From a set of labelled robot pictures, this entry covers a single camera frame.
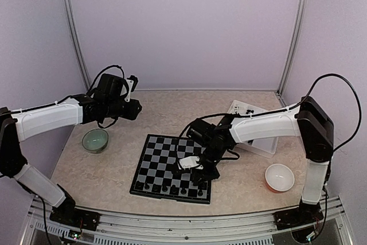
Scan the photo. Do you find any right aluminium frame post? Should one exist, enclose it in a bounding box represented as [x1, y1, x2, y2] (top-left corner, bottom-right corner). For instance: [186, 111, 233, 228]
[277, 0, 307, 98]

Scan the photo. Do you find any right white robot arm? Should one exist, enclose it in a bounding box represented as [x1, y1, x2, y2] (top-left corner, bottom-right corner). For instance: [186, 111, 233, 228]
[171, 78, 366, 216]

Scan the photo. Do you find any black grey chessboard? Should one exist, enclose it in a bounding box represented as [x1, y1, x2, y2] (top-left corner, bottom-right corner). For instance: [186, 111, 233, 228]
[130, 134, 211, 204]

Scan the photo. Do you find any aluminium frame post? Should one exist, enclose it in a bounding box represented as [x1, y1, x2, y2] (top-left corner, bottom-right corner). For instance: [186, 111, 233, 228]
[277, 0, 307, 98]
[63, 0, 91, 90]

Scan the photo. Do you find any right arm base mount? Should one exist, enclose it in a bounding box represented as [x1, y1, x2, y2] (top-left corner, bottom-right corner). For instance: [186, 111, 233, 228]
[273, 208, 324, 231]

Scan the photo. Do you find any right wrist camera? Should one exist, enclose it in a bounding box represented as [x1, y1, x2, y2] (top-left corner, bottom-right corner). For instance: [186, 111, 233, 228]
[178, 156, 204, 170]

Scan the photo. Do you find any white orange bowl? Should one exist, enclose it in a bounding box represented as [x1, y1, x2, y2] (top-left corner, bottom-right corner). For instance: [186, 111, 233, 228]
[264, 164, 295, 193]

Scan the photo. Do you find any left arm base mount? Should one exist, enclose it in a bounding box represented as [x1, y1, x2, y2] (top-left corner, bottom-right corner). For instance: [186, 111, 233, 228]
[50, 208, 100, 231]

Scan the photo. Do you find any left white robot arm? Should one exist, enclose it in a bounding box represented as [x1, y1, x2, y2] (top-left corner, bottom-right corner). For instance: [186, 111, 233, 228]
[1, 68, 142, 225]

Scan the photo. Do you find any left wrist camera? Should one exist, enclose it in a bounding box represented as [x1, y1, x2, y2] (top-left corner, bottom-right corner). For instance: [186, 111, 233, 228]
[122, 75, 138, 102]

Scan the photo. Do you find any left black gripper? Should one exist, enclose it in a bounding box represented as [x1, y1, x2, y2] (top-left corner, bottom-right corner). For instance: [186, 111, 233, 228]
[105, 98, 142, 120]

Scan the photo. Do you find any white plastic piece tray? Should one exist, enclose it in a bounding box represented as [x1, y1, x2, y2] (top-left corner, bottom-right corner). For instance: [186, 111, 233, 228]
[228, 100, 278, 159]

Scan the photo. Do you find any white chess pieces pile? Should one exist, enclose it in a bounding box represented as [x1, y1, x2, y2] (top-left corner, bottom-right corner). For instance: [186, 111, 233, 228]
[233, 106, 240, 114]

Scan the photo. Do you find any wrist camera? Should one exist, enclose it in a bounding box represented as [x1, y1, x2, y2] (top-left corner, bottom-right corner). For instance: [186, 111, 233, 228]
[178, 156, 204, 170]
[122, 75, 138, 102]

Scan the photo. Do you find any aluminium front rail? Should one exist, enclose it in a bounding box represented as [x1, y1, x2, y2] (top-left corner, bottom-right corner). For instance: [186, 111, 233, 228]
[19, 197, 353, 244]

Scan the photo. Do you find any green glass bowl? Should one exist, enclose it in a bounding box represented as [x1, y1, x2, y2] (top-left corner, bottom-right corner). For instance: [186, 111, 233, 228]
[82, 129, 109, 154]

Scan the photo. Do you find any left aluminium frame post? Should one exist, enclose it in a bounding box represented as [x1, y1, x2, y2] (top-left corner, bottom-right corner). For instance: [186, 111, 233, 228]
[63, 0, 91, 90]

